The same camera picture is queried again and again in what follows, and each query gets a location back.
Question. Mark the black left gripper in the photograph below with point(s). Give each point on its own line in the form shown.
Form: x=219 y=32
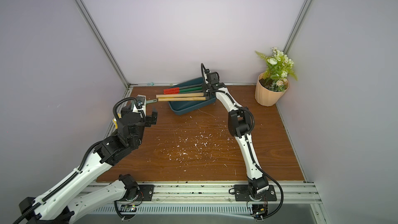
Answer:
x=147 y=120

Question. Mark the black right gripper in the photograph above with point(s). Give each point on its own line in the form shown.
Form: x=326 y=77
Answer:
x=207 y=88

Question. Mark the green metal hoe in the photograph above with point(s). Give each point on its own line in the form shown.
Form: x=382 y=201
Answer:
x=185 y=91

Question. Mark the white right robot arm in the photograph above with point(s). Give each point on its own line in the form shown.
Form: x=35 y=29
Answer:
x=241 y=123

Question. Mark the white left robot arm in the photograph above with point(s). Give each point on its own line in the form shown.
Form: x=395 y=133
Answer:
x=62 y=203

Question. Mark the teal plastic storage box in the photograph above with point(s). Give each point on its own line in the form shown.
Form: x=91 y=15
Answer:
x=184 y=107

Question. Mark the yellow white work glove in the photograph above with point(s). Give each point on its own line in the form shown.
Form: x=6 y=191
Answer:
x=115 y=123

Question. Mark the mint green hand brush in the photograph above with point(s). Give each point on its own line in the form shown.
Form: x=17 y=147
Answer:
x=151 y=101

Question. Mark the beige ribbed flower pot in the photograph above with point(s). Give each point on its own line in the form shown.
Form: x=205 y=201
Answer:
x=266 y=97

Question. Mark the artificial green flowering plant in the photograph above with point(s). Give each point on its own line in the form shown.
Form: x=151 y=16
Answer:
x=279 y=68

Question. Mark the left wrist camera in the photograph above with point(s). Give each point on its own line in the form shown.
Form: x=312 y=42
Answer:
x=141 y=103

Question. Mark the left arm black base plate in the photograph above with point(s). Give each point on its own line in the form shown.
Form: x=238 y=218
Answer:
x=140 y=193

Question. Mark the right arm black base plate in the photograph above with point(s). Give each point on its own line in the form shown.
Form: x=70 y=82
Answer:
x=244 y=193

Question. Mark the aluminium front rail frame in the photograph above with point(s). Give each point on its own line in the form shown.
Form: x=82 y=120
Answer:
x=230 y=198

